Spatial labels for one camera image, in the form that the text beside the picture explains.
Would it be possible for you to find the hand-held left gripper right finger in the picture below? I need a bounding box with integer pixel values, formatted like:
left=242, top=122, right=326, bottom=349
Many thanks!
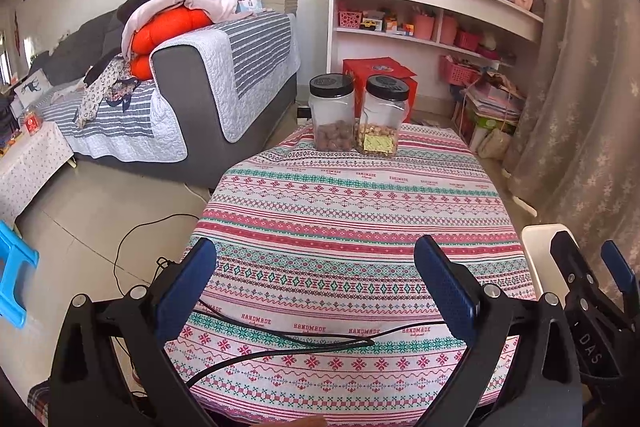
left=414, top=234, right=586, bottom=427

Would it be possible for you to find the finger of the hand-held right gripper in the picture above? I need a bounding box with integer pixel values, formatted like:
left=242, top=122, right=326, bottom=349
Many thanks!
left=600, top=239, right=640, bottom=318
left=550, top=231, right=608, bottom=315

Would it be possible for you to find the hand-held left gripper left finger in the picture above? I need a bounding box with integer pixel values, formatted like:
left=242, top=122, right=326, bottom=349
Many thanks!
left=47, top=237, right=218, bottom=427

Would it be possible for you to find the patterned striped tablecloth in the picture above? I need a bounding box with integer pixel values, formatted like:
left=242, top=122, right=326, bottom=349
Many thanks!
left=162, top=122, right=538, bottom=427

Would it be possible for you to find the white tote bag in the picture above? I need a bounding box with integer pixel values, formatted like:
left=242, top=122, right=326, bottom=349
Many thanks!
left=477, top=127, right=513, bottom=160

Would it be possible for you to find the grey floral curtain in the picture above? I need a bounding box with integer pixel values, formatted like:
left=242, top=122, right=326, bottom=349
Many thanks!
left=502, top=0, right=640, bottom=268

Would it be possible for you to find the blue plastic stool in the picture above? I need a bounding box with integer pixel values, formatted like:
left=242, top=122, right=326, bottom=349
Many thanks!
left=0, top=219, right=40, bottom=329

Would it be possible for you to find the pile of papers and folders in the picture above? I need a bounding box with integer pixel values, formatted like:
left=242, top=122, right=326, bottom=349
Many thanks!
left=460, top=74, right=526, bottom=128

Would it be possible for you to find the plastic jar with yellow label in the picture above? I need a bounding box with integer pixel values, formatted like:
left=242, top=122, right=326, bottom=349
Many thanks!
left=356, top=75, right=411, bottom=156

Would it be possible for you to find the plaid cloth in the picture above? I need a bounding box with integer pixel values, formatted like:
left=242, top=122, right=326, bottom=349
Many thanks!
left=27, top=381, right=51, bottom=425

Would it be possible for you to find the small table with dotted cloth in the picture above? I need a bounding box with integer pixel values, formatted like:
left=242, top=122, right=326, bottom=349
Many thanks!
left=0, top=119, right=76, bottom=228

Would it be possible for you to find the plastic jar of brown nuts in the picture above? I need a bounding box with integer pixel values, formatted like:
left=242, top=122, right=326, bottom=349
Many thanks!
left=308, top=74, right=355, bottom=152

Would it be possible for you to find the floral patterned cloth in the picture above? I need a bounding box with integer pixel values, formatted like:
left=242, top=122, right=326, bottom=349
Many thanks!
left=75, top=57, right=141, bottom=130

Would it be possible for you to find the grey sofa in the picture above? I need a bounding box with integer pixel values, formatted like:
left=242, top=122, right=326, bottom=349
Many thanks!
left=27, top=9, right=301, bottom=190

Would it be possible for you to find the large pink mesh basket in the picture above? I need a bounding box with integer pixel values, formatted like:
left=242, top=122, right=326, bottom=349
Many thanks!
left=440, top=55, right=481, bottom=86

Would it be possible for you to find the red gift box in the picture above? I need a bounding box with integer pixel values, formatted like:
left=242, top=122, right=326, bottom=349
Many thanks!
left=342, top=58, right=418, bottom=120

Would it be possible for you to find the small pink mesh basket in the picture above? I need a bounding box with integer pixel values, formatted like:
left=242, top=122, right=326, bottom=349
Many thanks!
left=454, top=30, right=481, bottom=52

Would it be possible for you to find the white card with drawing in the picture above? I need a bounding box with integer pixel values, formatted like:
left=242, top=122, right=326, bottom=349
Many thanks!
left=15, top=74, right=51, bottom=108

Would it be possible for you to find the striped quilted sofa cover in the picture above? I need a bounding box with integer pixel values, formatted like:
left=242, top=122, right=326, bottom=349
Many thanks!
left=37, top=12, right=301, bottom=164

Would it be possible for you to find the orange cushion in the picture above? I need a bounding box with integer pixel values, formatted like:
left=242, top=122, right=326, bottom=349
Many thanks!
left=129, top=9, right=213, bottom=80

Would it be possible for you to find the black floor cable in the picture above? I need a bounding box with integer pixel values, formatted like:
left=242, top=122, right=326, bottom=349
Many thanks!
left=112, top=213, right=201, bottom=288

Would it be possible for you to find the black cable on tablecloth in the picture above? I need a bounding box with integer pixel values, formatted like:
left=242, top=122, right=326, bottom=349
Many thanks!
left=187, top=299, right=448, bottom=390

